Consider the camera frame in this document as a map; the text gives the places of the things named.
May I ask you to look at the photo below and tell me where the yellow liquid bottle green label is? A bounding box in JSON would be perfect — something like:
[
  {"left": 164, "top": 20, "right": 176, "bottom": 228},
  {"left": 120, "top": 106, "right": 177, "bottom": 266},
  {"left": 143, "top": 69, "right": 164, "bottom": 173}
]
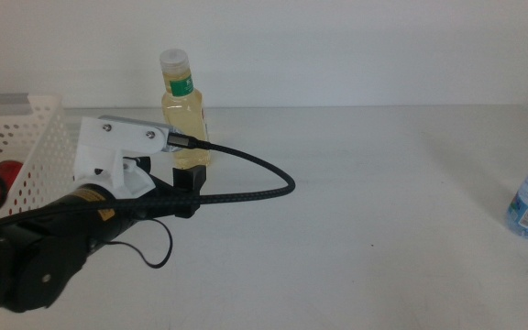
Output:
[{"left": 159, "top": 48, "right": 212, "bottom": 169}]

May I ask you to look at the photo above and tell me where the white perforated plastic basket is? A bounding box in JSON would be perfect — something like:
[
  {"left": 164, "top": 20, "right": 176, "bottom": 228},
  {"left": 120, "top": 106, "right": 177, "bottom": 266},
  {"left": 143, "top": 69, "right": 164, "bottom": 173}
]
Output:
[{"left": 0, "top": 93, "right": 82, "bottom": 220}]

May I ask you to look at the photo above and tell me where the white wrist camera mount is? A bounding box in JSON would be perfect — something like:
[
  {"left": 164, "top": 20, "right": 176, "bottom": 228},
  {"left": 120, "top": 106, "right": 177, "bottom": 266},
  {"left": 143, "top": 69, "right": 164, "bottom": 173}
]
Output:
[{"left": 72, "top": 115, "right": 172, "bottom": 202}]

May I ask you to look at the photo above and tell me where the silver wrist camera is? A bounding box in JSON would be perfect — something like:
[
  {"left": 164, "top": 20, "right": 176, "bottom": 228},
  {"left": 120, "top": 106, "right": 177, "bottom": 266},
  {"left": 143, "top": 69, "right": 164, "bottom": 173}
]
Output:
[{"left": 97, "top": 114, "right": 188, "bottom": 154}]

